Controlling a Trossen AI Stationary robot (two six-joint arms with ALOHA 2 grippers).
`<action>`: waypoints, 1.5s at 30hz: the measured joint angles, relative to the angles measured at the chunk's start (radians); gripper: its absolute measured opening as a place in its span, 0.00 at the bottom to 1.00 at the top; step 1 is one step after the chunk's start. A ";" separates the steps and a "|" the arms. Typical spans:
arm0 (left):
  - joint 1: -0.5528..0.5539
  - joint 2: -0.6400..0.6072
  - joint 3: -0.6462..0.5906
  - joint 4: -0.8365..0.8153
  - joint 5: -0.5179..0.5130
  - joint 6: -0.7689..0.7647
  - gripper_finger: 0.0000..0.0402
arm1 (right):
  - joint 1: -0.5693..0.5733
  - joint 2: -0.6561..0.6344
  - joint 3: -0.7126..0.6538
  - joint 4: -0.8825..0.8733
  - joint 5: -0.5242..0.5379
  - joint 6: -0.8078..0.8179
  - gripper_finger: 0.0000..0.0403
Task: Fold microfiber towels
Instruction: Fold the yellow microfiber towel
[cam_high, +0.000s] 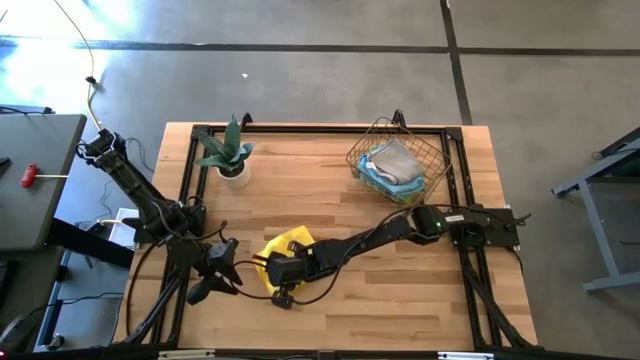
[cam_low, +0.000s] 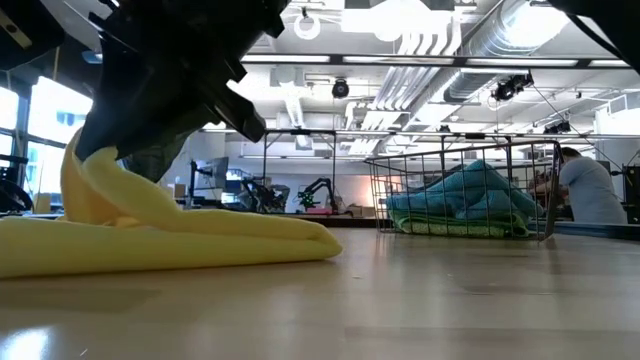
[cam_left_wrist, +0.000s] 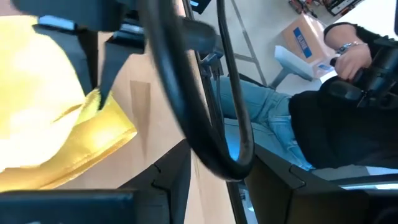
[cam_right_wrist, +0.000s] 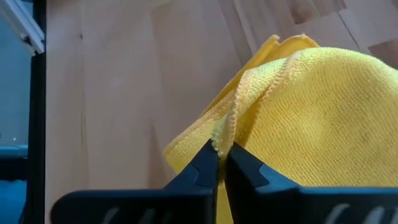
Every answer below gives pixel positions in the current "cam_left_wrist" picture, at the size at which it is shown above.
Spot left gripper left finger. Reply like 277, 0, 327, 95
0, 138, 192, 224

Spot person's hand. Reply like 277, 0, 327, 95
334, 43, 373, 82

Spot yellow microfiber towel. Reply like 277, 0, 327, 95
0, 14, 138, 192

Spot person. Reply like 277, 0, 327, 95
214, 21, 398, 172

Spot silver wristwatch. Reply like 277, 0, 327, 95
336, 40, 361, 55

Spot black leader arm handle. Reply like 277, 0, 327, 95
328, 35, 398, 110

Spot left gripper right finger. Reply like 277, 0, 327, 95
245, 144, 398, 224

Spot cardboard box with blue label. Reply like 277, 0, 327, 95
281, 12, 338, 78

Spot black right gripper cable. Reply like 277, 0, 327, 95
136, 0, 255, 182

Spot white stool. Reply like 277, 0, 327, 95
269, 45, 315, 91

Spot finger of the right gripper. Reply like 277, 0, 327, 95
32, 24, 99, 96
98, 40, 146, 110

